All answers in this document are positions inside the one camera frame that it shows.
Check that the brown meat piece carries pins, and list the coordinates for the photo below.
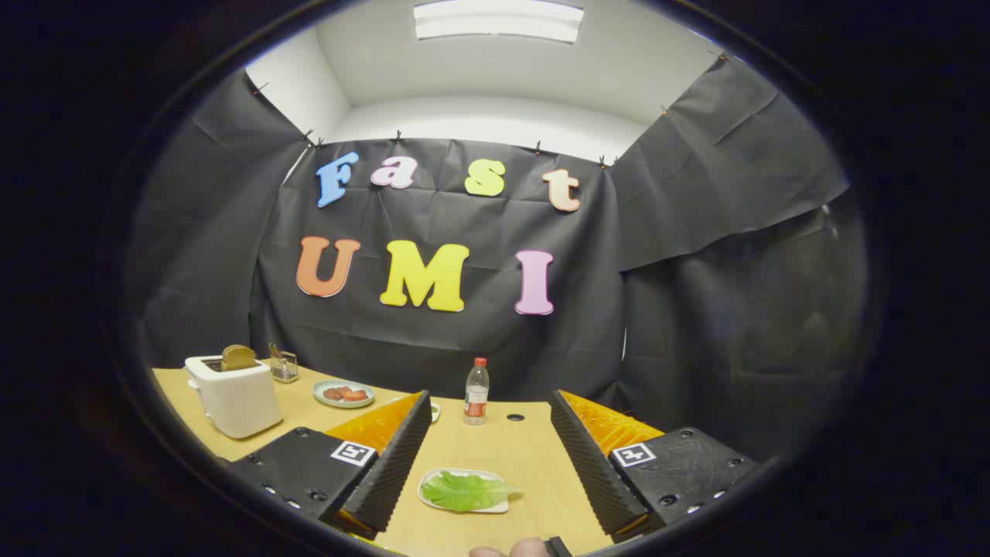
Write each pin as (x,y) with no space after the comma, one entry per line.
(332,394)

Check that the red meat piece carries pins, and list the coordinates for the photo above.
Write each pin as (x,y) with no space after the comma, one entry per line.
(356,394)

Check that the clear water bottle red cap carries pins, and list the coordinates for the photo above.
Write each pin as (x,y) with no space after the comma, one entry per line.
(476,394)

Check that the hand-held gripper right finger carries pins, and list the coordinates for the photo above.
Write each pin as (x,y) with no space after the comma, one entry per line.
(588,464)

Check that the green lettuce leaf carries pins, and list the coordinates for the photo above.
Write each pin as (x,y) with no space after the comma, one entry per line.
(464,491)

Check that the pale green plate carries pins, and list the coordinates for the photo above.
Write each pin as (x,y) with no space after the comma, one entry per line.
(344,402)

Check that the white toaster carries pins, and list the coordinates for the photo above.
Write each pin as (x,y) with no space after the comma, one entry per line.
(240,402)

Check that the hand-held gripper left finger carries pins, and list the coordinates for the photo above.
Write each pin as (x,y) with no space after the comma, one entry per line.
(398,456)

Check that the white rectangular dish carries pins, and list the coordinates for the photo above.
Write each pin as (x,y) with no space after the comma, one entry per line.
(429,501)

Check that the black backdrop cloth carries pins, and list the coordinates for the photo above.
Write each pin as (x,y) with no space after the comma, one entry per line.
(464,340)

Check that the brown bread slice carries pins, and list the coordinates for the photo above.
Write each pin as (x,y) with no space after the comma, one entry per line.
(238,357)

